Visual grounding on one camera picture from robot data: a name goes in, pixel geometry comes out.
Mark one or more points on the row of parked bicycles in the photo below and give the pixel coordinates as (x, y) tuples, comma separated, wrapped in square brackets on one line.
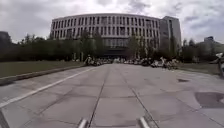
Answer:
[(133, 61)]

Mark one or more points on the grey stone slab plaza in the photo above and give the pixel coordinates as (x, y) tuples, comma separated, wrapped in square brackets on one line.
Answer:
[(116, 86)]

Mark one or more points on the large curved pale building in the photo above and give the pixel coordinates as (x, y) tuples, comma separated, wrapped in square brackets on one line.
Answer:
[(113, 28)]

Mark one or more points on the row of trees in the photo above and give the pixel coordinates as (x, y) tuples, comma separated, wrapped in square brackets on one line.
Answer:
[(66, 48)]

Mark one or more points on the robot's own part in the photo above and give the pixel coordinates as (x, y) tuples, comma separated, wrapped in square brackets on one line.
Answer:
[(82, 123), (144, 122)]

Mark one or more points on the stone kerb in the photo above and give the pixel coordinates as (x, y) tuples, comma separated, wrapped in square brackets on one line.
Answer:
[(36, 74)]

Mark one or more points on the grass lawn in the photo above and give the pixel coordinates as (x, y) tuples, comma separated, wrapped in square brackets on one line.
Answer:
[(200, 67), (30, 66)]

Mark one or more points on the vehicle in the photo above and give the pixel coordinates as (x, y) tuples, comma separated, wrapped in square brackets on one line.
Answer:
[(221, 63)]

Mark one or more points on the dark building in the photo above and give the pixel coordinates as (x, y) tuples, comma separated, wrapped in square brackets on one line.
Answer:
[(4, 38)]

